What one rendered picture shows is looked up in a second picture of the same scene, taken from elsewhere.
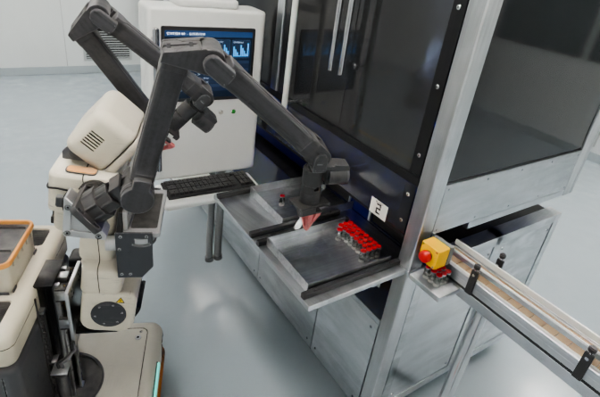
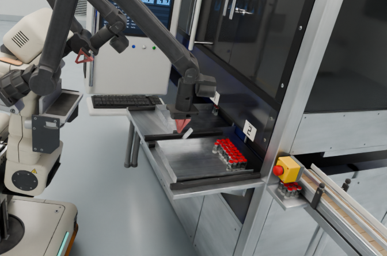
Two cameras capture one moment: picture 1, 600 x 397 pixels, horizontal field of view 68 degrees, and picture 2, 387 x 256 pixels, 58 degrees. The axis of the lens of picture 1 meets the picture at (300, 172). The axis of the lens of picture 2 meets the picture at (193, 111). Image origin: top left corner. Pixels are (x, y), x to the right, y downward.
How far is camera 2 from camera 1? 0.25 m
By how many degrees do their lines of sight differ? 7
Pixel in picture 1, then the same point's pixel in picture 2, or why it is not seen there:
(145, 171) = (49, 62)
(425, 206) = (283, 129)
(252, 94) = (134, 8)
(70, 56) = not seen: hidden behind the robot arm
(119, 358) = (38, 223)
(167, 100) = (66, 4)
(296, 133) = (171, 46)
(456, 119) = (312, 55)
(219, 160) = (139, 85)
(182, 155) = (110, 77)
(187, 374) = (92, 248)
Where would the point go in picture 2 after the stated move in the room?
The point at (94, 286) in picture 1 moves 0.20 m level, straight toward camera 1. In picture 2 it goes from (15, 156) to (6, 190)
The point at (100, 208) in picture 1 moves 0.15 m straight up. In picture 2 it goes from (14, 87) to (11, 40)
